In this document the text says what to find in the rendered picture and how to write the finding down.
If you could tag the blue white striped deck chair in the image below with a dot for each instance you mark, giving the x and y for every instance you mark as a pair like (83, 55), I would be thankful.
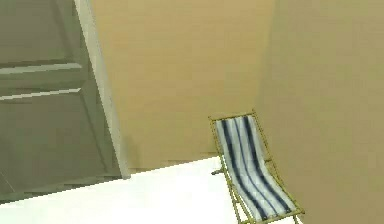
(248, 166)

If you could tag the grey panelled room door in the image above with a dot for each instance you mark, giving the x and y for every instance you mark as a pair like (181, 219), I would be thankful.
(50, 133)

